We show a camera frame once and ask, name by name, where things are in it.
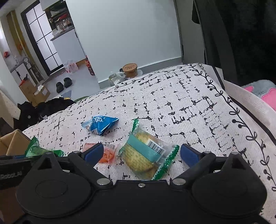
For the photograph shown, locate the red oil bottle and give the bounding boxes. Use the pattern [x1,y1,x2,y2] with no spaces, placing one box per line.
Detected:
[85,55,96,76]

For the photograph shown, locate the clear plastic bag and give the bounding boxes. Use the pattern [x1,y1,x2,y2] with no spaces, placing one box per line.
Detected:
[108,72,127,87]

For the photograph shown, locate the white cabinet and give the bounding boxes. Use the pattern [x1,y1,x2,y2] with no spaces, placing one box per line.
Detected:
[50,29,87,65]

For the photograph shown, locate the cardboard carton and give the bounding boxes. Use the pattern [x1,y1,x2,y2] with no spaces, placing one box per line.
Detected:
[19,80,51,107]

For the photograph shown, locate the pink clear bag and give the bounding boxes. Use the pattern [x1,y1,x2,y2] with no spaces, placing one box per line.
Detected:
[64,60,78,74]

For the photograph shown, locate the pink grey plush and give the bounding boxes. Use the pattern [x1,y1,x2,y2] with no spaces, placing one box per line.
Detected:
[241,79,276,108]

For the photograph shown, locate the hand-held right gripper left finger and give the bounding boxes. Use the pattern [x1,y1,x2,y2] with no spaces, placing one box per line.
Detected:
[32,143,113,188]

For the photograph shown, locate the blue snack packet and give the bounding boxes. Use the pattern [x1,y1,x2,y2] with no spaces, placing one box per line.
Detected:
[81,115,120,136]

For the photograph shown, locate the round cracker packet green ends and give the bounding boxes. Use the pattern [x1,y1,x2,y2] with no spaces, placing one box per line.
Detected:
[118,118,179,181]

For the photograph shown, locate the small orange snack packet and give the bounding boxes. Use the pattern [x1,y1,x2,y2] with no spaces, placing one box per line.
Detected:
[83,142,118,164]

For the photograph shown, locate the black clothing pile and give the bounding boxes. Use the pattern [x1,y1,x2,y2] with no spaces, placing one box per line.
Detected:
[14,98,75,131]

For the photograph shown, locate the black hanging coat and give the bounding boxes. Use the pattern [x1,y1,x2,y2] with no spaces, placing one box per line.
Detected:
[191,0,276,87]

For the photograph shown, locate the green snack packet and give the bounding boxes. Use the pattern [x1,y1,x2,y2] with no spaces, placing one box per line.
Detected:
[24,136,65,159]

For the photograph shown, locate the brown paper tub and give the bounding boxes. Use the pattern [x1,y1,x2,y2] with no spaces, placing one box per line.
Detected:
[122,63,139,78]

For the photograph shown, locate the white black-patterned blanket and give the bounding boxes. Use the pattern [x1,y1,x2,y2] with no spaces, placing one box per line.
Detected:
[22,62,276,224]

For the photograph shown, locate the black-framed glass door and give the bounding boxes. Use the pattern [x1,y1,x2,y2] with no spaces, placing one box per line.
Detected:
[21,0,65,76]

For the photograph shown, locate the cardboard box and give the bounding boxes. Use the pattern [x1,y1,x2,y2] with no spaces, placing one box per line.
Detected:
[0,129,32,224]

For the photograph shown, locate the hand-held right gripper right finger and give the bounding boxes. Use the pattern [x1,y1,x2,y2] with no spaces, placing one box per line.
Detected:
[170,144,257,188]

